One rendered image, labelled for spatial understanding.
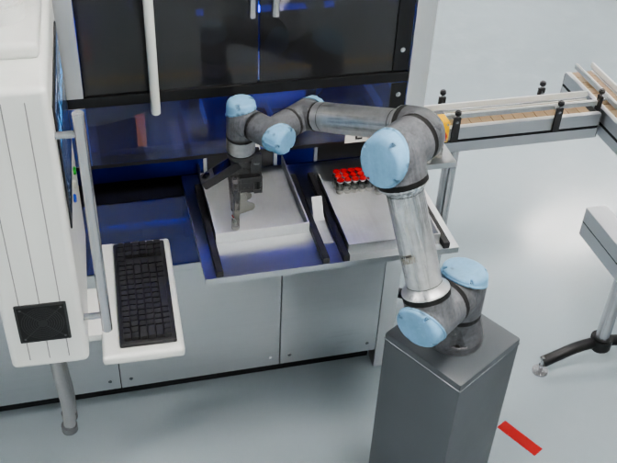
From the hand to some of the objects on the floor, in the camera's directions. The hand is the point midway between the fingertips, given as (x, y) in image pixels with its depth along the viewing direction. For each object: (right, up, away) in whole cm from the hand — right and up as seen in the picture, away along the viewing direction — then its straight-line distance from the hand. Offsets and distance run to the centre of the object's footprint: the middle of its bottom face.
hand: (233, 213), depth 242 cm
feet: (+127, -54, +91) cm, 166 cm away
